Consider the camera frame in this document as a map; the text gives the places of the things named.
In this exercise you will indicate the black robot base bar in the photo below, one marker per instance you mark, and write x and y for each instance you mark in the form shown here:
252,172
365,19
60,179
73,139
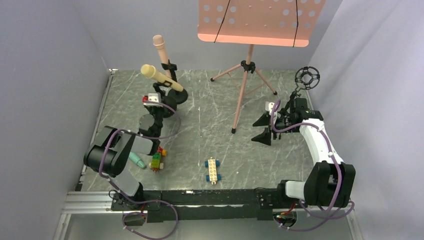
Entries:
213,204

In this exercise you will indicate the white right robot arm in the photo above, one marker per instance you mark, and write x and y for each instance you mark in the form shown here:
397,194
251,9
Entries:
330,181

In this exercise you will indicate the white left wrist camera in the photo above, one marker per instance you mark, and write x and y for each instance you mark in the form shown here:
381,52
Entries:
152,100

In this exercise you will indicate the black shock mount stand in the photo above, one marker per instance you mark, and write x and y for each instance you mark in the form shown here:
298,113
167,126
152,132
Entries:
306,78

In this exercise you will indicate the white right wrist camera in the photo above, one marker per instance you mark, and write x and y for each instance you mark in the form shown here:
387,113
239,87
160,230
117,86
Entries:
269,106

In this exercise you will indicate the mint green toy microphone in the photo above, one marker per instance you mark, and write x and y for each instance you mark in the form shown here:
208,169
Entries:
137,160

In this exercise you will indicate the white blue toy brick car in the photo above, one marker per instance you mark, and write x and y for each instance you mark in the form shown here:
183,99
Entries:
213,176

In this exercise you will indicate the pink toy microphone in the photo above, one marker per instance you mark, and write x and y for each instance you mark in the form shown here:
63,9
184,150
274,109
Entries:
159,43

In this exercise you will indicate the colourful toy brick car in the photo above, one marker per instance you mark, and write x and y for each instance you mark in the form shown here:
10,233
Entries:
156,162

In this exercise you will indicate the yellow toy microphone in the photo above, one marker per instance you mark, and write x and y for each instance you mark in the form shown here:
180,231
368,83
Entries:
150,72

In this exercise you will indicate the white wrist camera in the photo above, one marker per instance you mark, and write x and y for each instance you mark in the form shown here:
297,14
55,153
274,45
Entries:
152,100
269,106

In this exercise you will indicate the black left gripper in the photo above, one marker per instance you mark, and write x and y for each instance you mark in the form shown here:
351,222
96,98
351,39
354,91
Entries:
164,100

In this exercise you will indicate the pink music stand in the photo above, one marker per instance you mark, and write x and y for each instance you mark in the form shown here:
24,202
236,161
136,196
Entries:
282,23

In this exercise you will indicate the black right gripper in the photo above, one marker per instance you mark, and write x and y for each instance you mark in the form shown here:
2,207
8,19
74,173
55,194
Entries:
274,125

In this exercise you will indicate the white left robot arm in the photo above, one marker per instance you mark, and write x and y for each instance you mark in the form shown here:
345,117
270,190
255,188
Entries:
110,150

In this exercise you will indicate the black round-base mic stand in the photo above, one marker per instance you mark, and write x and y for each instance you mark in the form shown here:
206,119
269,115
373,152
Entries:
177,92

